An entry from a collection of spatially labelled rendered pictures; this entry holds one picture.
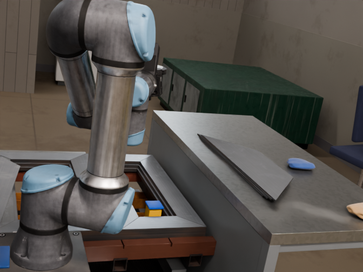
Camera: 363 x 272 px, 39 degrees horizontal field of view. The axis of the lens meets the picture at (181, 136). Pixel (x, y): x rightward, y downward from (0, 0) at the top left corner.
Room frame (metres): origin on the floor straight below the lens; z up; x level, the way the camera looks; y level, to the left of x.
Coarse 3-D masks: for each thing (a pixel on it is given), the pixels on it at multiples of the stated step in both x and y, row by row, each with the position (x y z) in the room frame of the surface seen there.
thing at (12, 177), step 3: (0, 174) 1.90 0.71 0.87; (3, 174) 1.91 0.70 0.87; (6, 174) 1.91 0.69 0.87; (9, 174) 1.92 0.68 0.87; (12, 174) 1.92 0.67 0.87; (15, 174) 1.93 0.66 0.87; (0, 177) 1.88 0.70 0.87; (3, 177) 1.88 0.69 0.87; (6, 177) 1.89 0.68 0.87; (9, 177) 1.89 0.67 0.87; (12, 177) 1.90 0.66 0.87; (15, 177) 1.90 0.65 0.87; (3, 180) 1.85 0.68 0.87; (6, 180) 1.86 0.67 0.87; (9, 180) 1.86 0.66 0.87; (12, 180) 1.87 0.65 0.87; (15, 180) 1.87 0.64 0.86
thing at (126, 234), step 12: (0, 156) 2.09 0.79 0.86; (24, 168) 2.09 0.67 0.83; (72, 168) 2.11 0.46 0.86; (132, 168) 2.28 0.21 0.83; (144, 168) 2.23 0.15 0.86; (144, 180) 2.16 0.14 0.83; (12, 192) 1.76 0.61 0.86; (156, 192) 2.01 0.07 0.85; (12, 204) 1.67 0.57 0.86; (168, 204) 1.89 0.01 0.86; (12, 216) 1.58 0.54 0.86; (156, 228) 1.66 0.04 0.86; (168, 228) 1.68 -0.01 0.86; (180, 228) 1.70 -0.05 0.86; (192, 228) 1.72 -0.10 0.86; (204, 228) 1.73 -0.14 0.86; (84, 240) 1.56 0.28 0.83; (96, 240) 1.58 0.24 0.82
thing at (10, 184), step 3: (0, 180) 1.85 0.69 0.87; (0, 183) 1.82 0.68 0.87; (3, 183) 1.82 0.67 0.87; (6, 183) 1.83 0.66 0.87; (9, 183) 1.83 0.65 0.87; (12, 183) 1.84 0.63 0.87; (0, 186) 1.79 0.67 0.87; (3, 186) 1.80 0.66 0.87; (6, 186) 1.80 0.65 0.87; (9, 186) 1.81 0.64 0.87; (12, 186) 1.81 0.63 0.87
